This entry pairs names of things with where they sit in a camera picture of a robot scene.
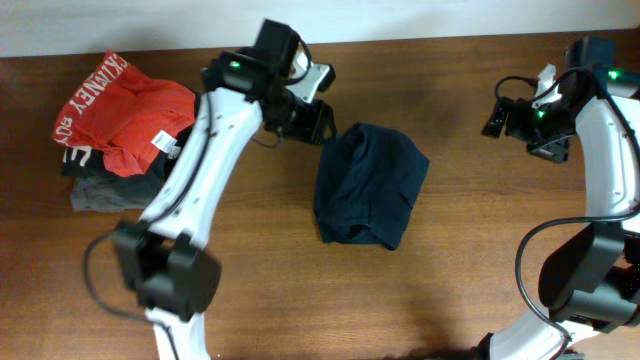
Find navy blue shorts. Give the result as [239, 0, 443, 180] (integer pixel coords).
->
[313, 123, 430, 251]

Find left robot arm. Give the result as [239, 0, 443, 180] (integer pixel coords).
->
[111, 20, 337, 359]

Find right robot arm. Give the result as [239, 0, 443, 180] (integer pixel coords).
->
[467, 36, 639, 359]

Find red folded shirt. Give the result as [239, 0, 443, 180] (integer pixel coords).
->
[52, 50, 196, 177]

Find black folded shirt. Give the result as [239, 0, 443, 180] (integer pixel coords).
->
[61, 126, 192, 195]

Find grey folded shirt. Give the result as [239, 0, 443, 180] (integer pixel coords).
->
[70, 177, 160, 213]

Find left black cable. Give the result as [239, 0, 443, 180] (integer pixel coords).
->
[82, 94, 216, 360]

